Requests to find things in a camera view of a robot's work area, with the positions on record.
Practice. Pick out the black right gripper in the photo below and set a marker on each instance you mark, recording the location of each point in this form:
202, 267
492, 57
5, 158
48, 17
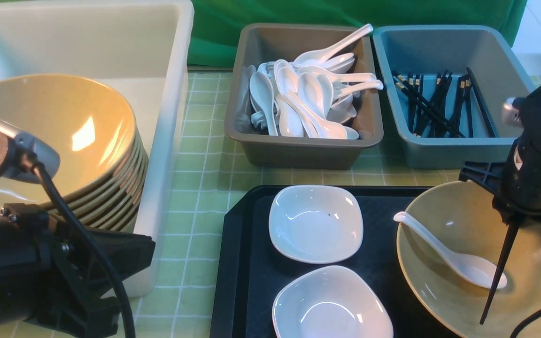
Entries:
515, 183

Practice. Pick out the tan noodle bowl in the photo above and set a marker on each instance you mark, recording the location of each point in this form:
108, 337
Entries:
461, 216

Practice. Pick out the green checkered table mat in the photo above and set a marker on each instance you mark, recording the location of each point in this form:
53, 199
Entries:
209, 176

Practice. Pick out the white spoon left of pile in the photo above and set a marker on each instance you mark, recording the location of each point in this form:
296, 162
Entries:
261, 89

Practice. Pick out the brown plastic spoon bin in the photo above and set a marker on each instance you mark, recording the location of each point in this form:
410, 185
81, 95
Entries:
263, 42

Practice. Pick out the white spoon right of pile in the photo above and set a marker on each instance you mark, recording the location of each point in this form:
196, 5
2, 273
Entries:
344, 91

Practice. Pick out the blue plastic chopstick bin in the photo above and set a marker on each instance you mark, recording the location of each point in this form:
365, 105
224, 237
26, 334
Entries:
431, 49

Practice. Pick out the black chopstick diagonal in bin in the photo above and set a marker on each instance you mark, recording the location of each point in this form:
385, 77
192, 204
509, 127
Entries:
424, 104

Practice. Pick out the large white plastic tub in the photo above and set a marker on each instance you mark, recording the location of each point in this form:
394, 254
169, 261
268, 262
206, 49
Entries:
138, 47

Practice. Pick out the white spoon of pile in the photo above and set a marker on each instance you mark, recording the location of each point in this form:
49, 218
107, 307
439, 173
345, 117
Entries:
344, 91
317, 57
261, 89

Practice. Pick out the stack of tan bowls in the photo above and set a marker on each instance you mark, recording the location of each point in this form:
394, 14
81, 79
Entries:
94, 130

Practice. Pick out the white square dish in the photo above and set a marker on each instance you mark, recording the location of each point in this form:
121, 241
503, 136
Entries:
330, 302
316, 224

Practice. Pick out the black chopstick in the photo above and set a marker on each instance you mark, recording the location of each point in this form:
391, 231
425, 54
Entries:
513, 228
481, 104

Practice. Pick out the white spoon top of pile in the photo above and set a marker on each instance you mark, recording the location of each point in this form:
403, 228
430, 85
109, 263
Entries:
317, 57

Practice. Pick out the white square dish front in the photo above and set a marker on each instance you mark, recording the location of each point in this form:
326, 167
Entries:
330, 302

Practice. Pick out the black serving tray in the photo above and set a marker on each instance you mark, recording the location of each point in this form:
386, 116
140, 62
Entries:
251, 272

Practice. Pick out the green backdrop cloth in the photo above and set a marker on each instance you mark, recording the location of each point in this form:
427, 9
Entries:
217, 23

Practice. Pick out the white soup spoon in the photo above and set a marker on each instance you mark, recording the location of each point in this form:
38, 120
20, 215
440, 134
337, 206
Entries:
472, 268

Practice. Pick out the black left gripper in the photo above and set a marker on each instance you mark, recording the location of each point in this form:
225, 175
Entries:
60, 275

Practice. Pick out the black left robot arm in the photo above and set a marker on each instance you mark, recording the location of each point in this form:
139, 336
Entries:
25, 158

